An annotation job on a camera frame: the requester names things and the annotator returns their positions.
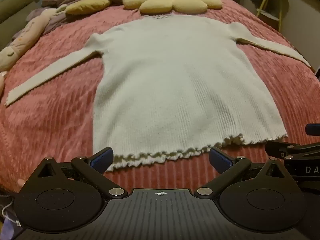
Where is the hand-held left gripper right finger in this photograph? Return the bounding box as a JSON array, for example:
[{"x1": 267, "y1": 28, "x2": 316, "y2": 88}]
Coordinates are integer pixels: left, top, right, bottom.
[{"x1": 193, "y1": 147, "x2": 297, "y2": 202}]

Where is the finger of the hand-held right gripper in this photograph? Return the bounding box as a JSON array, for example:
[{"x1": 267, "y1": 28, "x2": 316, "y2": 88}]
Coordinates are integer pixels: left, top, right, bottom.
[
  {"x1": 305, "y1": 123, "x2": 320, "y2": 136},
  {"x1": 265, "y1": 140, "x2": 320, "y2": 159}
]

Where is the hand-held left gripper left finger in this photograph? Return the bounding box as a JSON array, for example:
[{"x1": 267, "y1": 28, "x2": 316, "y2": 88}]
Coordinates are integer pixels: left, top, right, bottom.
[{"x1": 19, "y1": 147, "x2": 127, "y2": 198}]

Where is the white knit sweater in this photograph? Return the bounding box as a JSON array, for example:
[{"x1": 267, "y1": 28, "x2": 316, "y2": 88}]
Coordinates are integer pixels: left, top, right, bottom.
[{"x1": 4, "y1": 14, "x2": 312, "y2": 172}]

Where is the pink ribbed bedspread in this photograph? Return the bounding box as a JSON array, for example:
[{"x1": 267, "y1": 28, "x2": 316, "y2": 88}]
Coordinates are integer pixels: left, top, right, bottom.
[{"x1": 0, "y1": 0, "x2": 320, "y2": 193}]

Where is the yellow side table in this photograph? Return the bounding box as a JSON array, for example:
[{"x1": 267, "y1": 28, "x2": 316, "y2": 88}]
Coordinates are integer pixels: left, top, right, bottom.
[{"x1": 255, "y1": 0, "x2": 289, "y2": 33}]

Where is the long cream plush toy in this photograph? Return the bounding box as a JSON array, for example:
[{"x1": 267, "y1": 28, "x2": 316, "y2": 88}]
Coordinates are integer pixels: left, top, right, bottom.
[{"x1": 0, "y1": 4, "x2": 68, "y2": 72}]

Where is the yellow leaf-shaped pillow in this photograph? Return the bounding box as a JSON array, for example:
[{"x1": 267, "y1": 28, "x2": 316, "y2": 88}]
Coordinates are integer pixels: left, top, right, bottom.
[{"x1": 65, "y1": 0, "x2": 111, "y2": 15}]

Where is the olive green headboard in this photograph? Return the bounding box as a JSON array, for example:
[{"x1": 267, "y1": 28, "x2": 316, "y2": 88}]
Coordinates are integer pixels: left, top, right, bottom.
[{"x1": 0, "y1": 0, "x2": 34, "y2": 24}]

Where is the white cable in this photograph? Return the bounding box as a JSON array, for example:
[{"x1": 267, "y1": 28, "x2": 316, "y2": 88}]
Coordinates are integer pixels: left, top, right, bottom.
[{"x1": 1, "y1": 197, "x2": 22, "y2": 227}]

